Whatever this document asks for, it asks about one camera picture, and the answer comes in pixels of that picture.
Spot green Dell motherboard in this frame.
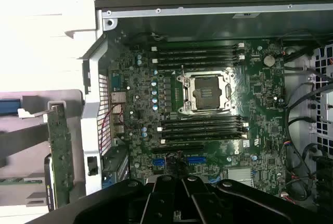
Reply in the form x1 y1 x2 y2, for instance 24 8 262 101
108 39 287 204

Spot hard disk with blue caddy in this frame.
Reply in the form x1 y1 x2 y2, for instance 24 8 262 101
0 98 21 117

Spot black expansion slot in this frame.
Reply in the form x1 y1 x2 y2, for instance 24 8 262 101
150 144 205 154

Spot grey parts rack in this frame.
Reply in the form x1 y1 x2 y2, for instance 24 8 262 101
0 90 85 209

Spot red fan wire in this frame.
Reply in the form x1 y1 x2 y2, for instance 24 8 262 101
100 103 123 154

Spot silver chipset heatsink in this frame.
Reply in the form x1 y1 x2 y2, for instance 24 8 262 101
227 167 253 186

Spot perforated metal drive cage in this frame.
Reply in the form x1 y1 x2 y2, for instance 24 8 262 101
311 45 333 146

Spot open grey PC case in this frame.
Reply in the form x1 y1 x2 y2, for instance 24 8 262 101
76 0 333 209

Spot metal CPU socket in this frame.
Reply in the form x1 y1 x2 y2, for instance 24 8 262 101
176 69 234 115

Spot blue expansion slot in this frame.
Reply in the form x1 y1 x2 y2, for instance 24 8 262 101
152 157 207 168

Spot thin metal locking lever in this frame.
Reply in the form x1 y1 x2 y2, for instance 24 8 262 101
181 65 192 106

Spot thick black wire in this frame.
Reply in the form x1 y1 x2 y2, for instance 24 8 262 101
285 82 333 180

